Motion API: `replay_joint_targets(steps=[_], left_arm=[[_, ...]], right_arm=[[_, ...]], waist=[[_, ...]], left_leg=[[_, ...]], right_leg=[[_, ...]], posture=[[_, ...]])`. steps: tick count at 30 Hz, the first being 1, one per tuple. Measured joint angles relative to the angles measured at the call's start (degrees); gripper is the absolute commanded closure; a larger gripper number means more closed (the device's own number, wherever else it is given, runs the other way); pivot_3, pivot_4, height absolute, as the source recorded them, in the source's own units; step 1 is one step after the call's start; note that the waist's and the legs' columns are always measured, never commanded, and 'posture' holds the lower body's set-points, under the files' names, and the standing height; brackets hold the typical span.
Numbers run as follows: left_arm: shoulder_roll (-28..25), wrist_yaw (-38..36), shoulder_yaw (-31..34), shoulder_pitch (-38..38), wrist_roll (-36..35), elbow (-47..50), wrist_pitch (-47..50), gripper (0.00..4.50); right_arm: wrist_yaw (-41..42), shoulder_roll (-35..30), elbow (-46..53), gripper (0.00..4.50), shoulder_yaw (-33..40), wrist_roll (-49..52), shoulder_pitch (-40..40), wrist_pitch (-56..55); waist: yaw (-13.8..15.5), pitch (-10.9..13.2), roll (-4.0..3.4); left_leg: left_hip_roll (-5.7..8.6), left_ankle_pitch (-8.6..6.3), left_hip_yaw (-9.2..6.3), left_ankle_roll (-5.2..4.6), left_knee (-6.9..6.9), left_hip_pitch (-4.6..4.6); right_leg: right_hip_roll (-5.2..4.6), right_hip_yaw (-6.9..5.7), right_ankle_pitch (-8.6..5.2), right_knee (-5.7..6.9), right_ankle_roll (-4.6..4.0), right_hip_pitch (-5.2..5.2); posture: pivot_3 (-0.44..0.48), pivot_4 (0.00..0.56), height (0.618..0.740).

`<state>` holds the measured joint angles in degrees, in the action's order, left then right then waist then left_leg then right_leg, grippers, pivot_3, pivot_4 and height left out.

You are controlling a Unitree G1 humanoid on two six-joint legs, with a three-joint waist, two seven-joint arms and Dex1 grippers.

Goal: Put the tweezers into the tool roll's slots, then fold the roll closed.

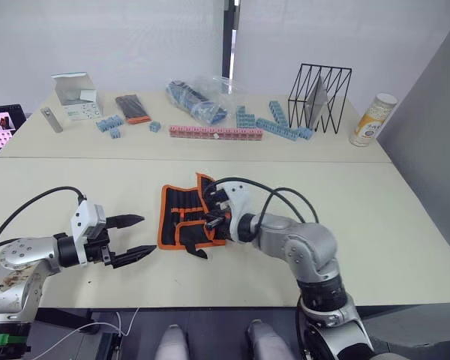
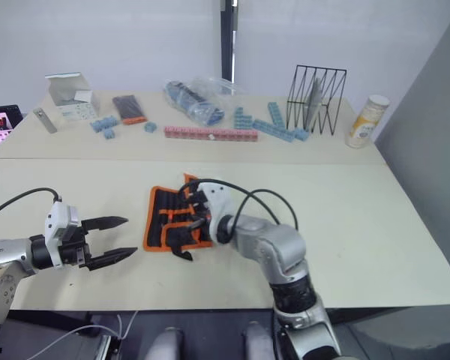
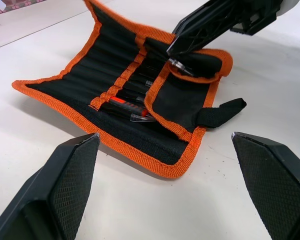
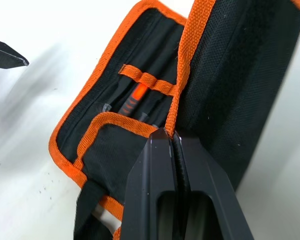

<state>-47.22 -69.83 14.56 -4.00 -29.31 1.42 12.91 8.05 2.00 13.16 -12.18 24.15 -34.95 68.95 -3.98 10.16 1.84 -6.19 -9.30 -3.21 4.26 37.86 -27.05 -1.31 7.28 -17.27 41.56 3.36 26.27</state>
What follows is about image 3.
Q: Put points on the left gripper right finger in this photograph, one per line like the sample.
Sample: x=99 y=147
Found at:
x=272 y=185

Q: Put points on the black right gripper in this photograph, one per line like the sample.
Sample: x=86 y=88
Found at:
x=260 y=20

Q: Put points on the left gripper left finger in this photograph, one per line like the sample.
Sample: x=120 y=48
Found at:
x=65 y=180

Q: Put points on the black orange tool roll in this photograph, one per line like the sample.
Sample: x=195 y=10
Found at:
x=65 y=87

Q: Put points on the pink terminal block strip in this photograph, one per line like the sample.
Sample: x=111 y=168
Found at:
x=15 y=6

